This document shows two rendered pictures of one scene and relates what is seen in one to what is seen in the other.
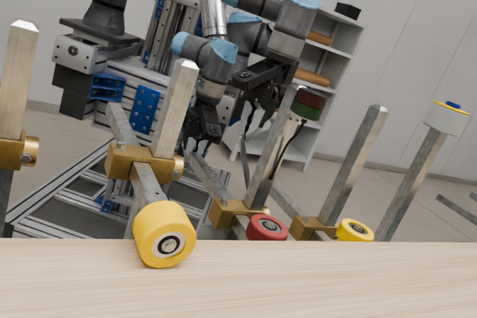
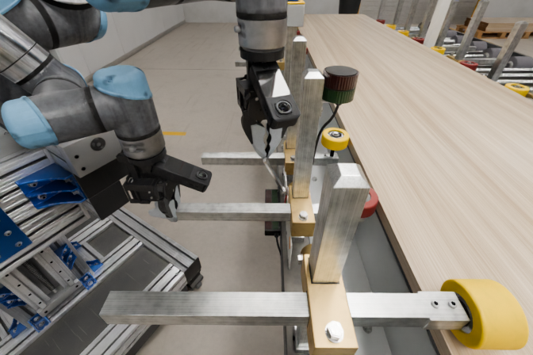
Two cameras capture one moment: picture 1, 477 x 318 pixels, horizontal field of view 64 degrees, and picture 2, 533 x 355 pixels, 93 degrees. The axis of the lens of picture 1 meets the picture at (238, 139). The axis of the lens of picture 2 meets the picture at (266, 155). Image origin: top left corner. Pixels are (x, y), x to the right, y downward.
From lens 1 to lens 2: 72 cm
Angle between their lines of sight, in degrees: 54
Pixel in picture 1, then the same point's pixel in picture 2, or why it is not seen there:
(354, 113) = not seen: hidden behind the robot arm
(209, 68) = (136, 124)
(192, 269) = not seen: hidden behind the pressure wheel
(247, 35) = (31, 29)
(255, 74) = (287, 96)
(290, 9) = not seen: outside the picture
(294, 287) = (440, 211)
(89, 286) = not seen: outside the picture
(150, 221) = (515, 330)
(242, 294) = (476, 256)
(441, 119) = (297, 16)
